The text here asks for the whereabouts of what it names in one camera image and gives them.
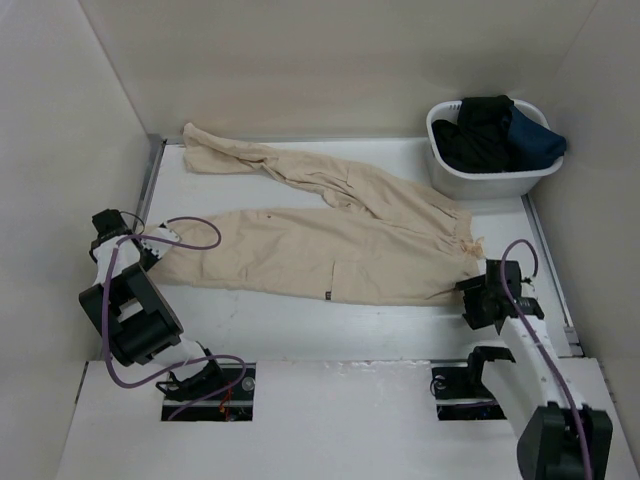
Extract beige trousers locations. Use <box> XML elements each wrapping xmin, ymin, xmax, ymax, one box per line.
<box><xmin>152</xmin><ymin>124</ymin><xmax>484</xmax><ymax>306</ymax></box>

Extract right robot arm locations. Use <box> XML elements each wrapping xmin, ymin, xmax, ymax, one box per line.
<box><xmin>456</xmin><ymin>260</ymin><xmax>613</xmax><ymax>479</ymax></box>

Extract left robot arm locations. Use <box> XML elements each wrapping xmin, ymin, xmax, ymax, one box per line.
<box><xmin>79</xmin><ymin>209</ymin><xmax>226</xmax><ymax>402</ymax></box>

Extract black trousers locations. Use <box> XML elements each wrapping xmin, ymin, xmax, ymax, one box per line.
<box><xmin>432</xmin><ymin>95</ymin><xmax>514</xmax><ymax>174</ymax></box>

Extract navy blue trousers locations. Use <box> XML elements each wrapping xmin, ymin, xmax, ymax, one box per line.
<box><xmin>506</xmin><ymin>106</ymin><xmax>567</xmax><ymax>172</ymax></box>

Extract white laundry basket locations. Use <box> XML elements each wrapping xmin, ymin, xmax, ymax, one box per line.
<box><xmin>425</xmin><ymin>100</ymin><xmax>564</xmax><ymax>200</ymax></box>

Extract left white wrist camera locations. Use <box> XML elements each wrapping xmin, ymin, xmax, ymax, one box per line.
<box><xmin>140</xmin><ymin>224</ymin><xmax>181</xmax><ymax>260</ymax></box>

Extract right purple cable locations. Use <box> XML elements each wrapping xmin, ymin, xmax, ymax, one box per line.
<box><xmin>499</xmin><ymin>238</ymin><xmax>595</xmax><ymax>480</ymax></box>

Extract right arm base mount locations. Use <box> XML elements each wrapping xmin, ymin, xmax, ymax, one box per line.
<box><xmin>429</xmin><ymin>362</ymin><xmax>506</xmax><ymax>421</ymax></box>

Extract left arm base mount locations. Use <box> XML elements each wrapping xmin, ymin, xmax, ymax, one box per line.
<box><xmin>156</xmin><ymin>363</ymin><xmax>257</xmax><ymax>423</ymax></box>

